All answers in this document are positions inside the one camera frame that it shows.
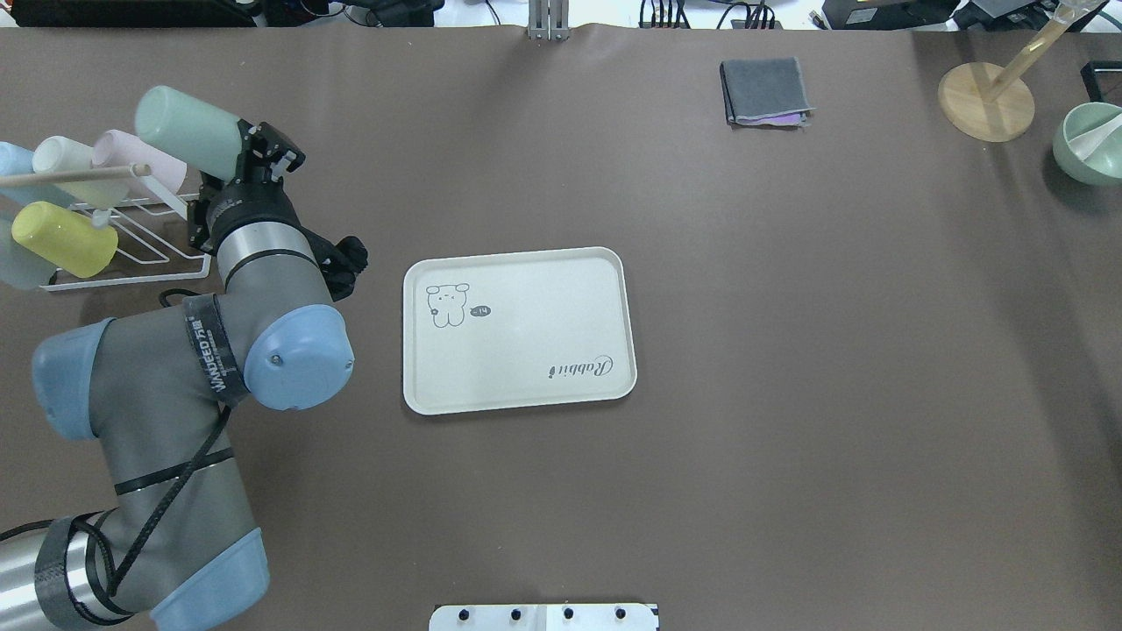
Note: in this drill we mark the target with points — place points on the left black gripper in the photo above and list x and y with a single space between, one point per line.
243 208

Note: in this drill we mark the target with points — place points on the sage green cup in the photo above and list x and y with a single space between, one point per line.
202 135

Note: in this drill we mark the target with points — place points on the cream rabbit tray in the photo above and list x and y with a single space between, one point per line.
500 331

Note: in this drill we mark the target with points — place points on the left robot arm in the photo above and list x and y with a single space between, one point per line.
157 389

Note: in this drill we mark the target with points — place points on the pink cup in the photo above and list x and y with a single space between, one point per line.
119 149

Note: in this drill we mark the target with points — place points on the white cream cup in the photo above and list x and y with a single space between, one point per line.
59 154

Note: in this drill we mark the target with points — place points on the yellow-green cup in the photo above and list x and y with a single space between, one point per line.
65 238

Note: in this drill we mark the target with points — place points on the light blue cup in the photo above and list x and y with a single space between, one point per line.
17 160

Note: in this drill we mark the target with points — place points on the pale grey-blue cup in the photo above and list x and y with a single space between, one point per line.
21 268

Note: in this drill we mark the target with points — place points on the folded grey cloth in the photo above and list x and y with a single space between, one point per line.
764 92

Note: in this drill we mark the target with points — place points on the wooden mug tree stand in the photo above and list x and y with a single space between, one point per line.
993 103

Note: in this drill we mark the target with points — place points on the white ceramic spoon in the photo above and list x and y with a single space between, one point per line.
1085 144

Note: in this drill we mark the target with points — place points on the green bowl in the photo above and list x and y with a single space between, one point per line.
1104 166

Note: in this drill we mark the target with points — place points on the wooden rack handle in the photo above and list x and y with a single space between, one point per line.
133 171

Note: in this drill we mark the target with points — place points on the white wire cup rack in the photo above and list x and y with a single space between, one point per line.
151 247

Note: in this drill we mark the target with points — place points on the aluminium frame post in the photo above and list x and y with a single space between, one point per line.
548 20

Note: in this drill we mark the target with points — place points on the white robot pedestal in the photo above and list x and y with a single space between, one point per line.
547 616

